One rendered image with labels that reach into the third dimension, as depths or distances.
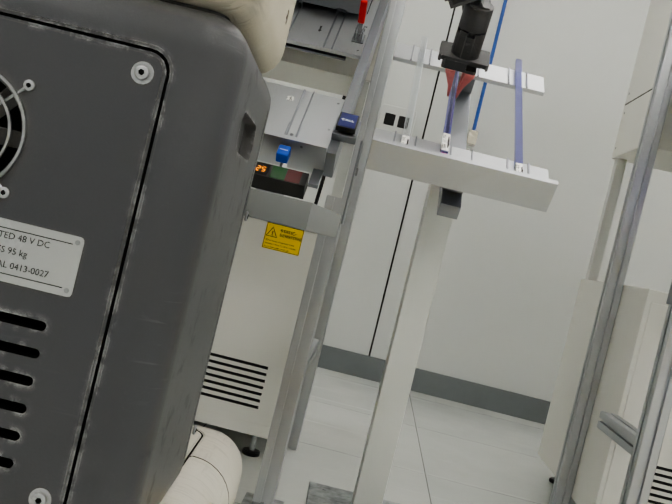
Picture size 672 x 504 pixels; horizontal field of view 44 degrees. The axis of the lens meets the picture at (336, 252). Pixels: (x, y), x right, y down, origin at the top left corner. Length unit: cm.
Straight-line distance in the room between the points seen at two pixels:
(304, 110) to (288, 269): 40
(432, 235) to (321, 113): 34
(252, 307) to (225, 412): 26
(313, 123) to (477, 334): 207
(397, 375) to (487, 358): 192
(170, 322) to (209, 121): 14
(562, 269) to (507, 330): 35
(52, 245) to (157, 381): 11
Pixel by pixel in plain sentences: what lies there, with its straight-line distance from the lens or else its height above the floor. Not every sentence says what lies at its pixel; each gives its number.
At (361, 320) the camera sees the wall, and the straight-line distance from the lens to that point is 360.
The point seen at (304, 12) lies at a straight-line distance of 208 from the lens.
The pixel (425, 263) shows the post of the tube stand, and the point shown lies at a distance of 172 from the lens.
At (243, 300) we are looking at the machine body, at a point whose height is 37.
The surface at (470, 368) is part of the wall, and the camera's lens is 364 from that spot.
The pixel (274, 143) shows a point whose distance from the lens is 165.
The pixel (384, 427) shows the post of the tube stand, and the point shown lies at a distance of 176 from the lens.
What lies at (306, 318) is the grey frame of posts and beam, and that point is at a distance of 166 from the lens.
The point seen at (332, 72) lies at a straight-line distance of 232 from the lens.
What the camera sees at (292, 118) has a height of 78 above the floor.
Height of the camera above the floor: 56
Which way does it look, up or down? 1 degrees down
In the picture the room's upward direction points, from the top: 14 degrees clockwise
